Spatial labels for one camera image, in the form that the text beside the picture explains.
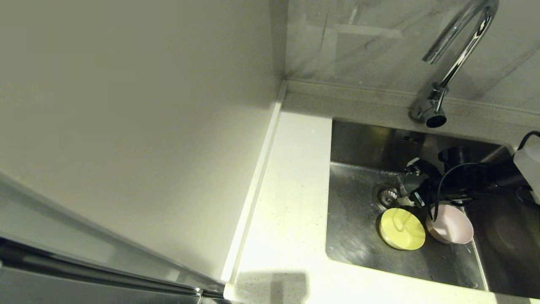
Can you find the round metal drain strainer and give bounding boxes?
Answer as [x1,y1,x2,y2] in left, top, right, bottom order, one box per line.
[373,183,401,210]

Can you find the small pink bowl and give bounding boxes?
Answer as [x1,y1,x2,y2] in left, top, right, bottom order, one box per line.
[425,204,474,245]

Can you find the small white bowl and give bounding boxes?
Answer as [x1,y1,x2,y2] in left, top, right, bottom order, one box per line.
[399,172,424,203]

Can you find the chrome gooseneck faucet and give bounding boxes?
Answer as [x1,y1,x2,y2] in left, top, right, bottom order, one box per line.
[409,0,500,128]

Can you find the dark bar door handle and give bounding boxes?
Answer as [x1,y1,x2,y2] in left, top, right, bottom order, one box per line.
[0,237,226,299]

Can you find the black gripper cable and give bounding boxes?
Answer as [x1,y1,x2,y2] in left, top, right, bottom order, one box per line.
[429,130,540,223]

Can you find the tall white cabinet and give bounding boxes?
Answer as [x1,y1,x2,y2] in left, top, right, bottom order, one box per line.
[0,0,282,304]

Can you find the white countertop trim strip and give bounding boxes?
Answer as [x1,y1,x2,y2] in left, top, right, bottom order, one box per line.
[221,81,287,282]

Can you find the yellow bowl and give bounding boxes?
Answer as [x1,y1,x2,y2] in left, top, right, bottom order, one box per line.
[379,207,426,251]

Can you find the stainless steel sink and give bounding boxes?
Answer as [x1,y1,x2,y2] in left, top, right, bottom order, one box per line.
[325,118,540,299]

